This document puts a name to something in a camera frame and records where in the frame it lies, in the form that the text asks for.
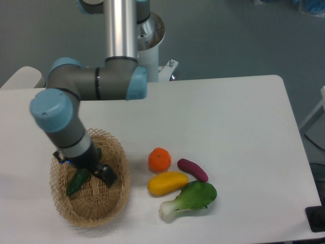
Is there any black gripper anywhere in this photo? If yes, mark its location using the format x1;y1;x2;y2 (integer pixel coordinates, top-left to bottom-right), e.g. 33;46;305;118
53;142;117;188

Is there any green cucumber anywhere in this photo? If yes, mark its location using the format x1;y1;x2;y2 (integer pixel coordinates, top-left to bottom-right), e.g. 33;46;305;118
66;146;103;197

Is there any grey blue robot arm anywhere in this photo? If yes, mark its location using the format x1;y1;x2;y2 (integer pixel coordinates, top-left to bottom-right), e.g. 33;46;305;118
29;1;150;187

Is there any woven wicker basket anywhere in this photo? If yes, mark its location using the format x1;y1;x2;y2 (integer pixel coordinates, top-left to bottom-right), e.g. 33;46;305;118
50;128;130;227

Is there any orange tangerine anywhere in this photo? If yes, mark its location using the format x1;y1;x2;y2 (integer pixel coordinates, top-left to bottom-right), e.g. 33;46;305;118
148;147;172;172

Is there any yellow mango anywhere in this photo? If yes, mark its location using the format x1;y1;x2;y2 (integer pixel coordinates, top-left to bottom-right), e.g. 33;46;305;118
147;171;188;196

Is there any purple sweet potato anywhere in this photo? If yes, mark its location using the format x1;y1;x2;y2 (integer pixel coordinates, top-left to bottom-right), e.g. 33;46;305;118
177;159;209;182

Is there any green bok choy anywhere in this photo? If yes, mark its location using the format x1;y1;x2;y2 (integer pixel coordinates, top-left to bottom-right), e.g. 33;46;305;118
158;180;217;221

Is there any white chair armrest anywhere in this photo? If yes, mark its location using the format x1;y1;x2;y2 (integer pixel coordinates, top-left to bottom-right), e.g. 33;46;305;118
1;66;46;90

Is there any black device at table edge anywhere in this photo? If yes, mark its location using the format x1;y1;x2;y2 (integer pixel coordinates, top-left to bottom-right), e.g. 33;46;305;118
305;206;324;232

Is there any white furniture leg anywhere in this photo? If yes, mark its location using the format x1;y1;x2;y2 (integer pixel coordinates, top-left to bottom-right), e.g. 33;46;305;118
299;86;324;133

